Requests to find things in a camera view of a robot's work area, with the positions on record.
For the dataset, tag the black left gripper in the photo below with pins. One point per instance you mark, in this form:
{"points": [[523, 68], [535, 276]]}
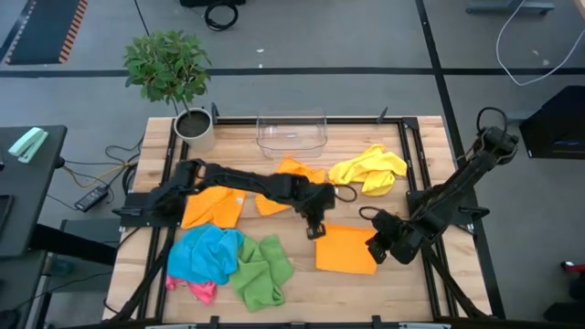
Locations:
{"points": [[315, 198]]}

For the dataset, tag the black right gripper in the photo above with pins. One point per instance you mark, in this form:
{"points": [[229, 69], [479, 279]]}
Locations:
{"points": [[386, 228]]}

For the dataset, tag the orange microfiber towel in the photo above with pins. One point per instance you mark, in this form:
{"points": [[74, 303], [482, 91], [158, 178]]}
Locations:
{"points": [[215, 208], [345, 251], [301, 172]]}

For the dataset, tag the yellow microfiber towel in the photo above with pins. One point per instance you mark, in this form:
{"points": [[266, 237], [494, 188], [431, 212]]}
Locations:
{"points": [[370, 169]]}

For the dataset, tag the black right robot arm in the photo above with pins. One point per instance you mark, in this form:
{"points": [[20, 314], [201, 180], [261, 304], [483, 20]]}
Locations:
{"points": [[457, 183]]}

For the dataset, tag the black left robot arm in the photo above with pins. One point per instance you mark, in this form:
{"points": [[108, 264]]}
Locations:
{"points": [[247, 180]]}

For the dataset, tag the green microfiber towel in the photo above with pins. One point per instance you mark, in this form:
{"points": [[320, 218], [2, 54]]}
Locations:
{"points": [[260, 279]]}

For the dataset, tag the blue microfiber towel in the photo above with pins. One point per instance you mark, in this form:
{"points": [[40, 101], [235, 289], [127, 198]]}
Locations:
{"points": [[201, 253]]}

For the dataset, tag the pink microfiber towel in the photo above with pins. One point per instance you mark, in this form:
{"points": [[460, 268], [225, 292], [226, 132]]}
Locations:
{"points": [[205, 292]]}

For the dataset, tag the clear plastic bin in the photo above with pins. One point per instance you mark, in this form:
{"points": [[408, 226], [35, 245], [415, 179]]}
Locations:
{"points": [[292, 137]]}

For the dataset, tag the grey cabinet foot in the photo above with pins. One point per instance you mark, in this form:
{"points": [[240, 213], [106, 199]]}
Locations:
{"points": [[516, 119]]}

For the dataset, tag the green plant in white pot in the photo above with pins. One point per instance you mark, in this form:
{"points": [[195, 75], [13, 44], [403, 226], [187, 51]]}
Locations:
{"points": [[166, 68]]}

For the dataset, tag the black cabinet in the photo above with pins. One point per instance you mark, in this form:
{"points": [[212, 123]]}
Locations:
{"points": [[557, 123]]}

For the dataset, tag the black equipment box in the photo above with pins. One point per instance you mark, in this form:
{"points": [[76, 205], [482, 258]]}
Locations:
{"points": [[212, 3]]}

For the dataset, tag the black power adapter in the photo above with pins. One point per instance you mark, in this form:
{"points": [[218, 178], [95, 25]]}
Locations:
{"points": [[91, 198]]}

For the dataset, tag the black desk base beam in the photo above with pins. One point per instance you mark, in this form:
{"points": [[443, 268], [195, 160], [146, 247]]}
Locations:
{"points": [[73, 244]]}

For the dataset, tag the grey desk foot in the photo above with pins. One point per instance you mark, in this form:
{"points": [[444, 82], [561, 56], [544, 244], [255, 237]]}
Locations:
{"points": [[507, 7]]}

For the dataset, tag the black side desk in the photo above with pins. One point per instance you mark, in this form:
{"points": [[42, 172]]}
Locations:
{"points": [[27, 205]]}

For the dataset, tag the mint green stapler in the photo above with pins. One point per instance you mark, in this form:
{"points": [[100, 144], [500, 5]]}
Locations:
{"points": [[27, 144]]}

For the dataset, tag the black floor mat orange stripes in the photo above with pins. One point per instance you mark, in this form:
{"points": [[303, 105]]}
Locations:
{"points": [[41, 32]]}

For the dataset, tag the light grey metal bracket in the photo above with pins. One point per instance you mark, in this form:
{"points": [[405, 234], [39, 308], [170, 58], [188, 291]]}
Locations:
{"points": [[425, 326], [169, 326]]}

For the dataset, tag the black metal table frame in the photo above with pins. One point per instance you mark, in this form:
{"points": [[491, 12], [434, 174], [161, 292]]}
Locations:
{"points": [[237, 120]]}

